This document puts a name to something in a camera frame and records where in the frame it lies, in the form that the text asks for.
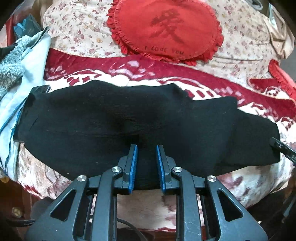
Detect light blue fleece garment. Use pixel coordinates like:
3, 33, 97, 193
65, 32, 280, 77
1, 28, 51, 181

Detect black smartphone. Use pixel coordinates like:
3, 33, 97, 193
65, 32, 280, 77
28, 85, 51, 98

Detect grey fuzzy garment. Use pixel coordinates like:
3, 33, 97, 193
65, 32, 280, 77
1, 36, 31, 99

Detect red heart ruffled cushion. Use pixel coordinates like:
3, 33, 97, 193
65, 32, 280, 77
107, 1, 224, 66

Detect black pants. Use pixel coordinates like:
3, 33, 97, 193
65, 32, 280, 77
14, 80, 280, 190

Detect floral beige quilt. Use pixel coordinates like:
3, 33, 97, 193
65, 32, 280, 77
43, 0, 289, 84

